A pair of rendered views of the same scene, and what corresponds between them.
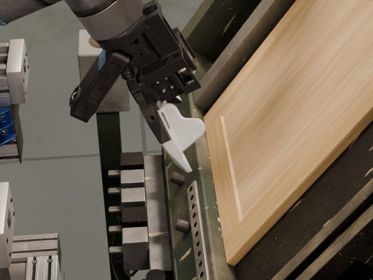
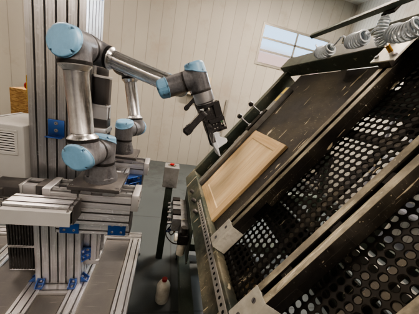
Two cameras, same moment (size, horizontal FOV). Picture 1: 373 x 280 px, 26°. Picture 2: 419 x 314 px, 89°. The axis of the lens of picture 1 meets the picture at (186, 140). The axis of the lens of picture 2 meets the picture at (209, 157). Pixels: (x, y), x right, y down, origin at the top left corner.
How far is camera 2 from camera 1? 0.51 m
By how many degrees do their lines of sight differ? 25
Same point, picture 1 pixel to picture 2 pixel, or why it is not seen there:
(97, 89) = (194, 123)
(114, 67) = (201, 116)
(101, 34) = (201, 101)
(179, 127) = (218, 139)
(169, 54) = (219, 116)
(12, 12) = (174, 89)
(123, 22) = (209, 98)
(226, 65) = (211, 171)
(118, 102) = (173, 184)
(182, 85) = (221, 128)
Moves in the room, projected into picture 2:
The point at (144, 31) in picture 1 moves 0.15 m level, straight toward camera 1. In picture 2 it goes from (213, 106) to (220, 109)
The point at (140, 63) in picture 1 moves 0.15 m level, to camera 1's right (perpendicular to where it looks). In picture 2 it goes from (209, 118) to (245, 124)
